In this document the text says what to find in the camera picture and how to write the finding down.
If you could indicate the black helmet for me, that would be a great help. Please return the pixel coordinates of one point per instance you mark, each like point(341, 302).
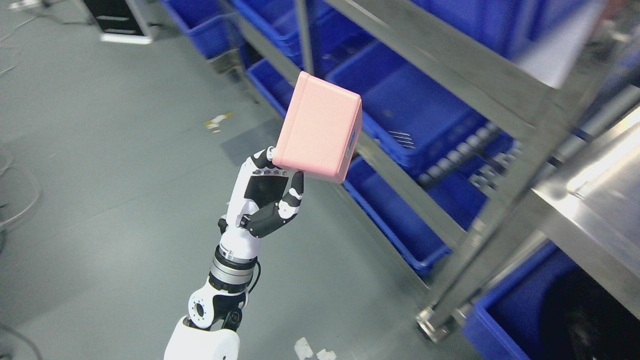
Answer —
point(580, 320)

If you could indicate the stainless steel table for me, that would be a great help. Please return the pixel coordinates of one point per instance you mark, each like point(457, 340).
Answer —
point(591, 210)

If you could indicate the blue shelf bin left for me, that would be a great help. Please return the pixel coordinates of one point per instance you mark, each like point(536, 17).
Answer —
point(415, 120)

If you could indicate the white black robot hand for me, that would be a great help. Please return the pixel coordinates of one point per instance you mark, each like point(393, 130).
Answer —
point(264, 199)

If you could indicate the blue bin under table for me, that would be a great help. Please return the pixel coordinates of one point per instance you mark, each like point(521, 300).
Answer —
point(503, 324)

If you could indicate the pink plastic storage box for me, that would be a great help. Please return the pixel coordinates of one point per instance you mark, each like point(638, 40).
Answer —
point(321, 129)

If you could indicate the blue lower shelf bin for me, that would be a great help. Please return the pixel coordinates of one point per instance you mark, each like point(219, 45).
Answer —
point(416, 242)

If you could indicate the blue shelf bin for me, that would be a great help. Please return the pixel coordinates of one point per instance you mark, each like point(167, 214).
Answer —
point(415, 120)
point(416, 242)

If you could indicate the stainless steel shelf rack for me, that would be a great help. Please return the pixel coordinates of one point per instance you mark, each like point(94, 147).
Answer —
point(294, 35)

